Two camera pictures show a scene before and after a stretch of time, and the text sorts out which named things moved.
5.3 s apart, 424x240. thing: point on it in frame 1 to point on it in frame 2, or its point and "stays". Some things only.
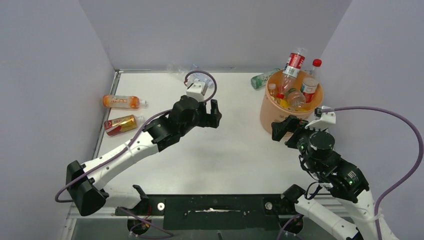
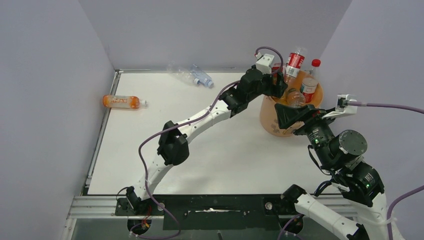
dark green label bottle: [295, 99] stays
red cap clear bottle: [294, 64] stays
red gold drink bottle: [117, 125] to [276, 68]
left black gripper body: [199, 119] to [265, 88]
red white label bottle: [309, 84] stays
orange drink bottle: [122, 102] stays
